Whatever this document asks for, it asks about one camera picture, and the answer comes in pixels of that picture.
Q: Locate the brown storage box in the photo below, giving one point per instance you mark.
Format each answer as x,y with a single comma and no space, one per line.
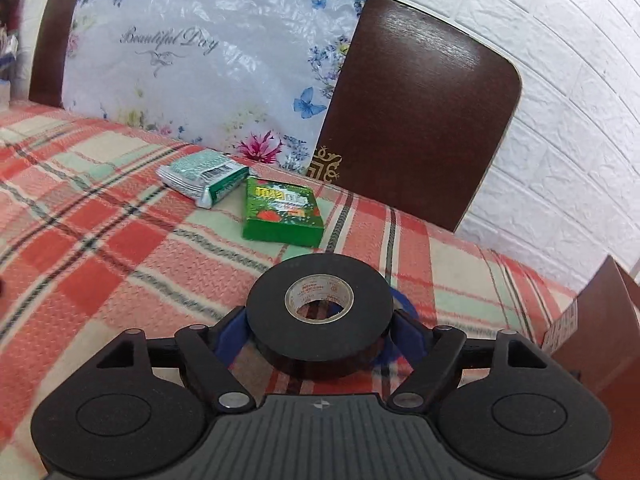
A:
597,337

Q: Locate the red plaid bed blanket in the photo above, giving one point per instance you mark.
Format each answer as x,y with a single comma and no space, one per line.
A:
93,243

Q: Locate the pale green tissue pack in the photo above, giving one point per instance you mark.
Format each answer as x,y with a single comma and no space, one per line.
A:
206,176

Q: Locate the floral plastic-wrapped pillow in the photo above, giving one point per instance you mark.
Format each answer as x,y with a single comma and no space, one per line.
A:
253,78

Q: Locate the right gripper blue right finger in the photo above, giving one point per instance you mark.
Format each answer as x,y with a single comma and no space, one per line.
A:
409,336

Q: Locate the black tape roll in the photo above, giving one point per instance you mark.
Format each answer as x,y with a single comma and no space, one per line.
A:
320,316

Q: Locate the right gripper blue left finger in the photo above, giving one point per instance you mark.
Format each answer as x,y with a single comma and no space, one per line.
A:
232,334

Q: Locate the blue tape roll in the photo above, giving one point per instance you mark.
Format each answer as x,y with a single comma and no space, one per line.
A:
389,352

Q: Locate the dark brown wooden headboard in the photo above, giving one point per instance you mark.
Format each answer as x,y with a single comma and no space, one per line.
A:
417,114

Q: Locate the flat green printed box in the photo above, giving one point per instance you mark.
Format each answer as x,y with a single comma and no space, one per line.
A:
282,213

